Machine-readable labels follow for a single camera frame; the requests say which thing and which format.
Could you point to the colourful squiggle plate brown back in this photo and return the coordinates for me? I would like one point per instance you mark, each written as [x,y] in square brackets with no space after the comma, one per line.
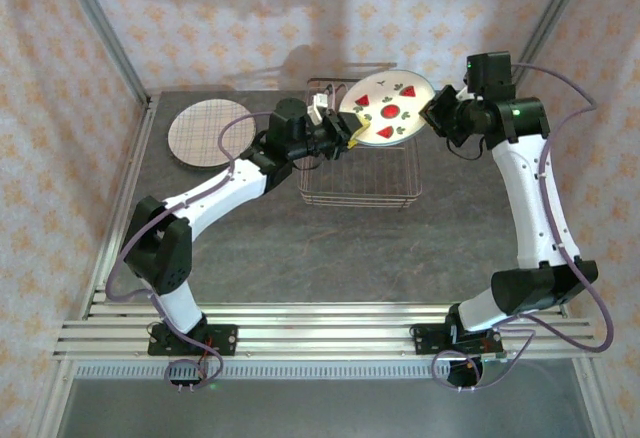
[200,168]

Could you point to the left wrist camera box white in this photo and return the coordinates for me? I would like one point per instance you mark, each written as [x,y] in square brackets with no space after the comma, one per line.
[317,110]

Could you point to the aluminium frame post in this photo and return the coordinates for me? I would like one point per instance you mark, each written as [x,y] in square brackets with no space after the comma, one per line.
[105,28]
[542,28]

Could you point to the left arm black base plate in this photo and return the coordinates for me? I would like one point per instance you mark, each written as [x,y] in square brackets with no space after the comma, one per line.
[222,338]

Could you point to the watermelon print plate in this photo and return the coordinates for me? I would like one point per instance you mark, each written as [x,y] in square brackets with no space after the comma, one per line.
[390,108]

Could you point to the blue grid line plate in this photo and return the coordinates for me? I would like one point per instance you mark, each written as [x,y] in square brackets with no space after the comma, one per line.
[200,133]

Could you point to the small plate orange sunburst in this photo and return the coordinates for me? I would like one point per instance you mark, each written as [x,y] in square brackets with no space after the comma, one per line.
[340,93]

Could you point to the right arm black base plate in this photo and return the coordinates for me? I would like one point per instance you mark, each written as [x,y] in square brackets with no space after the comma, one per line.
[425,339]

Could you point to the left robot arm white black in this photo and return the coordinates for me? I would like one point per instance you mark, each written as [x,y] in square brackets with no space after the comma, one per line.
[220,198]

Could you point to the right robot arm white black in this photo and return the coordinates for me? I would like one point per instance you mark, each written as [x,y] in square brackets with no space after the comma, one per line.
[530,198]

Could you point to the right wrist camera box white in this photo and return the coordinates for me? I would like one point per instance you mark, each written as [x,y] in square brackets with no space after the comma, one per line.
[462,93]

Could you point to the grey metal sheet panel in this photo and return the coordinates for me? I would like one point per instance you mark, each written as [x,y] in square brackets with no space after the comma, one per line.
[320,408]

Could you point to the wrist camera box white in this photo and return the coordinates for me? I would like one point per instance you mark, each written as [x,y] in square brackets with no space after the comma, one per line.
[317,110]
[462,93]

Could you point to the aluminium mounting rail beam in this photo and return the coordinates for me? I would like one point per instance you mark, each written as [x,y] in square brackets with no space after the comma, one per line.
[320,330]

